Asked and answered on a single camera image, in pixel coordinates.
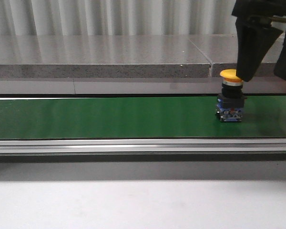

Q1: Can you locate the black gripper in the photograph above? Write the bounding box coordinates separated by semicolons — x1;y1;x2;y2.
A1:
232;0;286;82

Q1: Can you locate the grey stone slab right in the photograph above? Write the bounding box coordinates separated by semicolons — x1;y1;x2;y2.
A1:
189;34;283;78

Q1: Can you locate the grey stone slab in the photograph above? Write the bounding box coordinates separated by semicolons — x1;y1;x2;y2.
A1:
189;34;283;78
0;35;211;79

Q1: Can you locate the grey stone slab left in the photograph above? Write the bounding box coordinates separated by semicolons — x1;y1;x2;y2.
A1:
0;35;211;79

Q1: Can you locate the white corrugated curtain backdrop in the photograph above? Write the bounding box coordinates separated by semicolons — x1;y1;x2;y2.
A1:
0;0;236;35

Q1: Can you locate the green conveyor belt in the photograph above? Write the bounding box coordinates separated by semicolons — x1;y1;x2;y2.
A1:
0;96;286;140

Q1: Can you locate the white conveyor back panel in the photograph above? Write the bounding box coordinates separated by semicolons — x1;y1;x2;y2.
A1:
0;77;286;95

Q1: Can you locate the aluminium conveyor front rail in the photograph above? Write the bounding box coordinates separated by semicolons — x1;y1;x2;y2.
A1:
0;138;286;156

